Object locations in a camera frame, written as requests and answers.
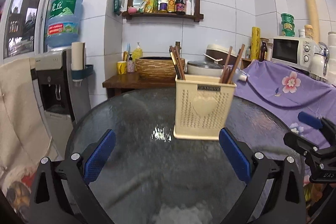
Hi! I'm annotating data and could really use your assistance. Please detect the brown wooden chopstick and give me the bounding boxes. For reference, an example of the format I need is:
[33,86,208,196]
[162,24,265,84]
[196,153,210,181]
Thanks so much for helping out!
[174,47,186,80]
[220,46,232,84]
[227,44,245,84]
[169,46,182,80]

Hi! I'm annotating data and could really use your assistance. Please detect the black gold-tipped chopstick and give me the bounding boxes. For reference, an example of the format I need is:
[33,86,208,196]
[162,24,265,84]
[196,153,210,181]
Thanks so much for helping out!
[169,50,181,80]

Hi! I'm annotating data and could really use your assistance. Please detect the purple floral cloth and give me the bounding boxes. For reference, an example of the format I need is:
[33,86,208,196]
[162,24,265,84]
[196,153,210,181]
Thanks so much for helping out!
[235,61,335,148]

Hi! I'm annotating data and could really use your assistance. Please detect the round glass table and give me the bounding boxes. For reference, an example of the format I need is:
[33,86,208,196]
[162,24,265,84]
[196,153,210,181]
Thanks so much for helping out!
[66,88,306,223]

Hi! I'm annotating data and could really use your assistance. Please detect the cream plastic utensil holder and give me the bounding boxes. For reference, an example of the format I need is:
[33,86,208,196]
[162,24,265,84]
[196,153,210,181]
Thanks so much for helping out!
[174,75,236,141]

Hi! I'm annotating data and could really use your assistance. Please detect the white microwave oven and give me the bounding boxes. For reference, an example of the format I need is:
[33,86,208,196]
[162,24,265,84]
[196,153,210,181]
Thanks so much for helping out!
[271,36,318,72]

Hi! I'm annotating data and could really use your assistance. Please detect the beige cloth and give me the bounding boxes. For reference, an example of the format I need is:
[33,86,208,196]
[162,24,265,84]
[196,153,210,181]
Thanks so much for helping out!
[1,58,58,184]

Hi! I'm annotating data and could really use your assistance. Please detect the water dispenser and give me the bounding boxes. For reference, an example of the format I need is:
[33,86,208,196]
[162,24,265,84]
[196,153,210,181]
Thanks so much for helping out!
[35,47,91,157]

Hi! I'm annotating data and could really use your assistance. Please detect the dark glass bottle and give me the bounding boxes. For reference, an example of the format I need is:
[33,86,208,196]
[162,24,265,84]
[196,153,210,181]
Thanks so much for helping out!
[259,41,268,62]

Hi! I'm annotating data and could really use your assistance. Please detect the green stacked bowls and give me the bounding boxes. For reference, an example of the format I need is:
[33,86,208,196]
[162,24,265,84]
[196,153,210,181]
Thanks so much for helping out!
[281,13,295,37]

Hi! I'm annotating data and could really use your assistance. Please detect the yellow mug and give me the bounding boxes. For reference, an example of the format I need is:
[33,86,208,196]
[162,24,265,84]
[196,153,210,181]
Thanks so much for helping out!
[117,61,127,75]

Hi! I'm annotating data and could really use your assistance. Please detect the yellow roll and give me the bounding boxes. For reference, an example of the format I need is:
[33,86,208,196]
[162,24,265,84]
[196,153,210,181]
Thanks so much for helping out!
[251,27,261,60]

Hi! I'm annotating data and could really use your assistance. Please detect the rice cooker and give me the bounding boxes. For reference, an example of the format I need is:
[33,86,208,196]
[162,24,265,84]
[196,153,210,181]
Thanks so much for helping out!
[203,44,229,66]

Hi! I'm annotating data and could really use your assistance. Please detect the woven basket sink bowl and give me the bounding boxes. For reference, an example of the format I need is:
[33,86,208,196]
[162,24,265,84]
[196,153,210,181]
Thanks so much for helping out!
[135,56,185,81]

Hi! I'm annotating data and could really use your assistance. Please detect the yellow soap bottle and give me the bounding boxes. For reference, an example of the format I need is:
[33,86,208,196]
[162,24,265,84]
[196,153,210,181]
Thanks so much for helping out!
[131,42,143,62]

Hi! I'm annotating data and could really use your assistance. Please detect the blue water bottle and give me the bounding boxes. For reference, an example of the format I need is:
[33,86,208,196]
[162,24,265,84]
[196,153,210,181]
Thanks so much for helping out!
[45,0,83,48]

